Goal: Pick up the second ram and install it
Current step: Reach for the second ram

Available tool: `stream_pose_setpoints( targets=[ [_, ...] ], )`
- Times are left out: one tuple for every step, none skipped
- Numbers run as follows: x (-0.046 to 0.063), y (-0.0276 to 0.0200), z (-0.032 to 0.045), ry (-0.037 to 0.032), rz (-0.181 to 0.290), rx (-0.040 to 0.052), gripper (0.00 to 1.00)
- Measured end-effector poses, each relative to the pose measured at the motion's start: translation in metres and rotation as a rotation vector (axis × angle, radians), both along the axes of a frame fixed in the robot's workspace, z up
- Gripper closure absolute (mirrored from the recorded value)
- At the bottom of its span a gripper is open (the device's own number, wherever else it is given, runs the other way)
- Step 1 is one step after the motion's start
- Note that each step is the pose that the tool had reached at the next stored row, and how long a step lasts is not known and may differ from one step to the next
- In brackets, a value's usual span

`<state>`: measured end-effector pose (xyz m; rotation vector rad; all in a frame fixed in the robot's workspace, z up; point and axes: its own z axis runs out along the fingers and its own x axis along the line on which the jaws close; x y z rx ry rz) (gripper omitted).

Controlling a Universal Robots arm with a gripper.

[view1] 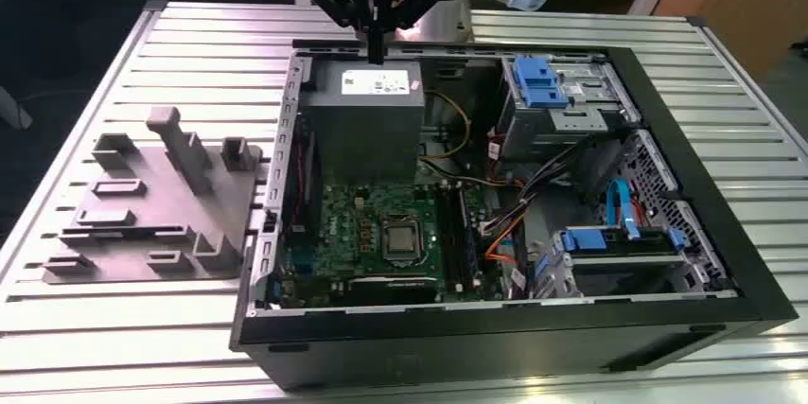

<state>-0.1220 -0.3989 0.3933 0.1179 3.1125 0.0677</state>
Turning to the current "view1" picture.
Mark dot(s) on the metal drive cage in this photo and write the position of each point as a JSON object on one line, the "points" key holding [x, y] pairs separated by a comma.
{"points": [[575, 125]]}

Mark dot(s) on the grey power supply unit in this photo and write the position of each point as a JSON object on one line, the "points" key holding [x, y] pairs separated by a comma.
{"points": [[366, 139]]}

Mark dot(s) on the hard disk in blue carrier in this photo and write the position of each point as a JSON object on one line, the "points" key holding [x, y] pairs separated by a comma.
{"points": [[584, 239]]}

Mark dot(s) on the green motherboard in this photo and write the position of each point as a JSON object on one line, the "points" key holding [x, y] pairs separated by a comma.
{"points": [[344, 215]]}

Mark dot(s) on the black graphics card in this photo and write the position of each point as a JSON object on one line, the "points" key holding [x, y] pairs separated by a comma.
{"points": [[391, 290]]}

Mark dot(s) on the blue disk carrier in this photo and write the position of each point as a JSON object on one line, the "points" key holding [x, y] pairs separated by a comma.
{"points": [[536, 92]]}

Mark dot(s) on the CPU socket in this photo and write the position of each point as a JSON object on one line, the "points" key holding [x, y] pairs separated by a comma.
{"points": [[404, 263]]}

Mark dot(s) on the silver CPU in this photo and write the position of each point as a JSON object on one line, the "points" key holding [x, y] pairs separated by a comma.
{"points": [[402, 239]]}

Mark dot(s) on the grey chair part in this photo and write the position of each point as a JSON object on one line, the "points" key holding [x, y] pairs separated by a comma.
{"points": [[12, 110]]}

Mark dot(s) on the grey parts rack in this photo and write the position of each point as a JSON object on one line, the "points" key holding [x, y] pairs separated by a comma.
{"points": [[164, 196]]}

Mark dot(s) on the black open PC case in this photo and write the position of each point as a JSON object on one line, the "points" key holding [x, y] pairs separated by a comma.
{"points": [[442, 352]]}

